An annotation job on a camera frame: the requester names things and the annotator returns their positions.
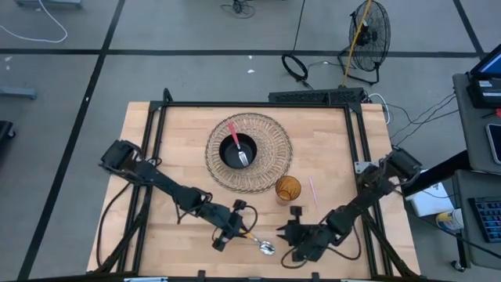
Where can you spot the black labelled device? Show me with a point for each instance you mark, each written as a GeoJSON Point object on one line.
{"type": "Point", "coordinates": [485, 92]}

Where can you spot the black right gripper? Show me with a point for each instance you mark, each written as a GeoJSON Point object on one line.
{"type": "Point", "coordinates": [309, 239]}

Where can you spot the black bowl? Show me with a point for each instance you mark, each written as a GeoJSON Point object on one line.
{"type": "Point", "coordinates": [229, 154]}

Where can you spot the black table frame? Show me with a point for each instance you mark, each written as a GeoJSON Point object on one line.
{"type": "Point", "coordinates": [254, 104]}

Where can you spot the smartphone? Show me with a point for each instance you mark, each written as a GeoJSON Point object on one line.
{"type": "Point", "coordinates": [495, 143]}

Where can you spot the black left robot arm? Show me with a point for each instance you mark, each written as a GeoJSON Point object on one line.
{"type": "Point", "coordinates": [156, 178]}

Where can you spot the amber faceted plastic tumbler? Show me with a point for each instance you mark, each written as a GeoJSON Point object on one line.
{"type": "Point", "coordinates": [288, 190]}

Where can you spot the round woven wicker placemat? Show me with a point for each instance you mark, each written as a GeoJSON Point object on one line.
{"type": "Point", "coordinates": [274, 152]}

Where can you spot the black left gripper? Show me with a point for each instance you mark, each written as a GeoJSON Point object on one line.
{"type": "Point", "coordinates": [225, 221]}

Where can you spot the grey side table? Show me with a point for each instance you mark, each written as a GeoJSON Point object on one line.
{"type": "Point", "coordinates": [469, 133]}

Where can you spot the white paper box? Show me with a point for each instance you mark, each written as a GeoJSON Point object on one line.
{"type": "Point", "coordinates": [428, 201]}

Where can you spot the black keyboard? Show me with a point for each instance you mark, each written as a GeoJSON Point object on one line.
{"type": "Point", "coordinates": [487, 217]}

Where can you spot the white and blue container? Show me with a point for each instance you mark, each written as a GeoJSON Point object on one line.
{"type": "Point", "coordinates": [450, 220]}

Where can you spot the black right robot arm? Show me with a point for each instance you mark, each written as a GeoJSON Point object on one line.
{"type": "Point", "coordinates": [372, 188]}

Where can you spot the black floor fan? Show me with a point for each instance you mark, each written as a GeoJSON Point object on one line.
{"type": "Point", "coordinates": [370, 39]}

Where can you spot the silver metal bracket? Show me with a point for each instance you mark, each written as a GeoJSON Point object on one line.
{"type": "Point", "coordinates": [361, 166]}

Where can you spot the pink drinking straw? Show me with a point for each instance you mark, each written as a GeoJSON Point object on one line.
{"type": "Point", "coordinates": [313, 192]}

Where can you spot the black laptop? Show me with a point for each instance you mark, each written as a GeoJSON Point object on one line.
{"type": "Point", "coordinates": [489, 64]}

